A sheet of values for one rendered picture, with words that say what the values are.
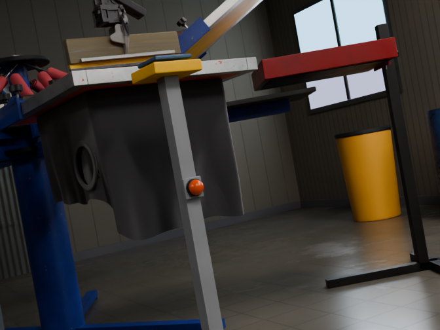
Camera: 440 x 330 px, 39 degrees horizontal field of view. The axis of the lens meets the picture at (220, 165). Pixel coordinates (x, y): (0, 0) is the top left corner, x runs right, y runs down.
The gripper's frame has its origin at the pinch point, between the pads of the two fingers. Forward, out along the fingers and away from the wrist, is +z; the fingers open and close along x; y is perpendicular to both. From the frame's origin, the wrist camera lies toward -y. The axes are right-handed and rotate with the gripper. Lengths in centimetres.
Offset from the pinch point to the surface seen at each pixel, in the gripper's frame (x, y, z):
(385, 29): -27, -151, -9
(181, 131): 47, 12, 30
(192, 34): -49, -57, -16
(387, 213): -171, -285, 104
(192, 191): 50, 13, 45
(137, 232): 17, 14, 55
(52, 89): 10.9, 29.1, 11.7
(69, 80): 24.9, 29.1, 12.1
